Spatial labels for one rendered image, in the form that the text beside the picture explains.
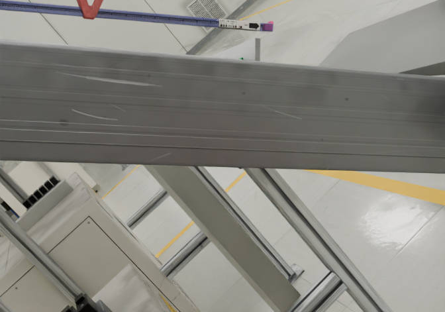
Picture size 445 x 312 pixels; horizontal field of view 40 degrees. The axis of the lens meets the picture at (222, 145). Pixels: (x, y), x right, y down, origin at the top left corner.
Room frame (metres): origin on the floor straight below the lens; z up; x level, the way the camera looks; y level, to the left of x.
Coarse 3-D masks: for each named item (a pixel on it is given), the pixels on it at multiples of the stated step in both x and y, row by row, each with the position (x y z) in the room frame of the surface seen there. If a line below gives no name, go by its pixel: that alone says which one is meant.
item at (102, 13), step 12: (0, 0) 0.81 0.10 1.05; (36, 12) 0.82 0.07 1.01; (48, 12) 0.82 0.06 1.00; (60, 12) 0.82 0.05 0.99; (72, 12) 0.82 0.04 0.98; (108, 12) 0.83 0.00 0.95; (120, 12) 0.83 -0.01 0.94; (132, 12) 0.83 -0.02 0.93; (180, 24) 0.84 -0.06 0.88; (192, 24) 0.84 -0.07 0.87; (204, 24) 0.84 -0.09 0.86; (216, 24) 0.84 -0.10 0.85; (264, 24) 0.85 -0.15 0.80
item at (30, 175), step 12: (12, 168) 5.32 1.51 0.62; (24, 168) 5.16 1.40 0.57; (36, 168) 5.18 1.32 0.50; (48, 168) 5.15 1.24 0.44; (60, 168) 5.20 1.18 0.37; (72, 168) 5.22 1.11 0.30; (24, 180) 5.15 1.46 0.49; (36, 180) 5.16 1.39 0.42; (48, 180) 5.18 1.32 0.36; (84, 180) 5.22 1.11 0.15; (0, 192) 5.11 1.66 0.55; (96, 192) 5.26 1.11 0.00; (12, 204) 5.11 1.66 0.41
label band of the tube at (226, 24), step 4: (220, 20) 0.84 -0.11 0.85; (224, 20) 0.85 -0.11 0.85; (228, 20) 0.85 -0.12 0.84; (232, 20) 0.85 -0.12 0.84; (220, 24) 0.84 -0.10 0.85; (224, 24) 0.85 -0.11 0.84; (228, 24) 0.85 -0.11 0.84; (232, 24) 0.85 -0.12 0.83; (236, 24) 0.85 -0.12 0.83; (240, 24) 0.85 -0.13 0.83; (244, 24) 0.85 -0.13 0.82; (248, 24) 0.85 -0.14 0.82; (252, 24) 0.85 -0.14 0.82; (256, 24) 0.85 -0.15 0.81; (228, 28) 0.86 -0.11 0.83; (232, 28) 0.85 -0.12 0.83; (236, 28) 0.85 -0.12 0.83; (240, 28) 0.85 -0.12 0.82; (244, 28) 0.85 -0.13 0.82; (248, 28) 0.85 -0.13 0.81; (252, 28) 0.85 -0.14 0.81; (256, 28) 0.85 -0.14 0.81
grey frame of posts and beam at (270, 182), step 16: (256, 176) 1.05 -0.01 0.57; (272, 176) 1.05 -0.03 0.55; (272, 192) 1.05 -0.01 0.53; (288, 192) 1.05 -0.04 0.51; (288, 208) 1.05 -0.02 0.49; (304, 208) 1.06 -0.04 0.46; (304, 224) 1.05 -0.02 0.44; (320, 224) 1.06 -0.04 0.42; (304, 240) 1.08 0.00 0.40; (320, 240) 1.06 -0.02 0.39; (320, 256) 1.06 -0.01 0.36; (336, 256) 1.06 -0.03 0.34; (336, 272) 1.05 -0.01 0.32; (352, 272) 1.05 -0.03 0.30; (352, 288) 1.05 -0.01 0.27; (368, 288) 1.06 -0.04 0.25; (0, 304) 0.98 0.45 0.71; (368, 304) 1.05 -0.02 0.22; (384, 304) 1.06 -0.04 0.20
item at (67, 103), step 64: (0, 64) 0.32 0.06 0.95; (64, 64) 0.33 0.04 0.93; (128, 64) 0.33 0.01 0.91; (192, 64) 0.34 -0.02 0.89; (256, 64) 0.34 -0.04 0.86; (0, 128) 0.32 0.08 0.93; (64, 128) 0.33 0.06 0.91; (128, 128) 0.33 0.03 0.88; (192, 128) 0.33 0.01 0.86; (256, 128) 0.34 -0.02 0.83; (320, 128) 0.35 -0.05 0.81; (384, 128) 0.35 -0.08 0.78
